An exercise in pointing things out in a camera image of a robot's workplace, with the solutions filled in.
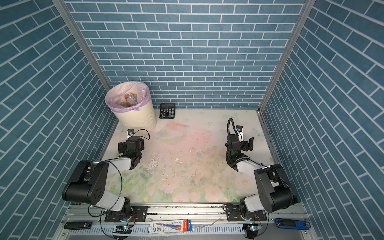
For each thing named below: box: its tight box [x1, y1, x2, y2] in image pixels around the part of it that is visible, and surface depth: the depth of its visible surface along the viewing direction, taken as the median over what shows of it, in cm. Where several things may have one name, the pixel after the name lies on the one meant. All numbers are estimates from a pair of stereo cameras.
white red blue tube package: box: [148, 219, 193, 234], surface depth 71 cm
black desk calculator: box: [159, 102, 175, 119], surface depth 121 cm
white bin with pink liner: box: [104, 81, 157, 131], surface depth 95 cm
